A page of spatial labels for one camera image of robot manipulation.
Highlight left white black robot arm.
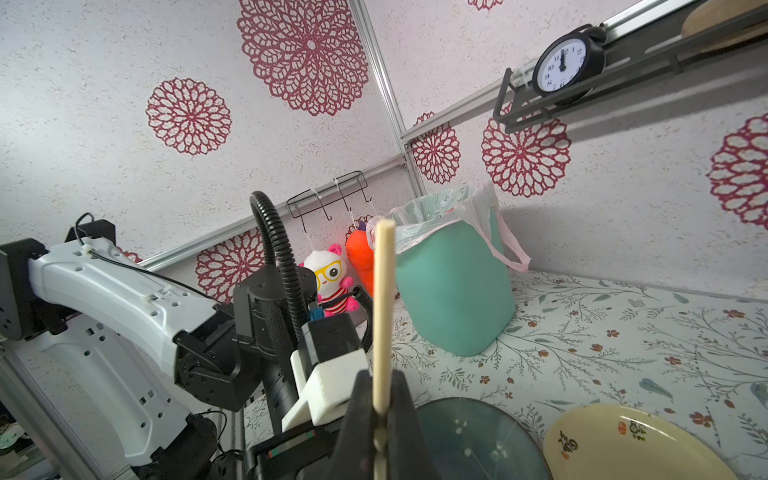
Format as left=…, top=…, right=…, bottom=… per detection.
left=1, top=220, right=317, bottom=479

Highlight red plush toy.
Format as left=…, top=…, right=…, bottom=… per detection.
left=345, top=221, right=374, bottom=296

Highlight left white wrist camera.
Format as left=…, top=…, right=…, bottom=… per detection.
left=281, top=313, right=368, bottom=431

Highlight dark green glass plate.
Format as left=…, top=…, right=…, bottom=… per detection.
left=416, top=397, right=552, bottom=480

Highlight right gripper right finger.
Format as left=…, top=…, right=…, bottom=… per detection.
left=386, top=370, right=440, bottom=480

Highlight cream small plate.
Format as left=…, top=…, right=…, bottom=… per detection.
left=542, top=403, right=736, bottom=479

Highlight grey wall shelf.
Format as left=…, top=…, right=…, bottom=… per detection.
left=493, top=1, right=767, bottom=134

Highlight chopsticks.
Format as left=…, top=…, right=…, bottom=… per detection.
left=372, top=219, right=396, bottom=479

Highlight black alarm clock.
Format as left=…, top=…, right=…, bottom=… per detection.
left=532, top=24, right=607, bottom=97

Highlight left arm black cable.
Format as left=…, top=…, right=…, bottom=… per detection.
left=248, top=190, right=310, bottom=361

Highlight white plush with yellow glasses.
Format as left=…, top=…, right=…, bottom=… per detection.
left=300, top=244, right=360, bottom=317

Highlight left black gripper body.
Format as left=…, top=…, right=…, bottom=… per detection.
left=173, top=266, right=298, bottom=432

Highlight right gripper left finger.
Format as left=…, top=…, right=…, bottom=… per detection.
left=325, top=370, right=378, bottom=480

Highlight black wire wall rack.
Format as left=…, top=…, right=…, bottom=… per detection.
left=286, top=170, right=373, bottom=233

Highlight green trash bin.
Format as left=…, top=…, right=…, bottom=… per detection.
left=396, top=207, right=517, bottom=357

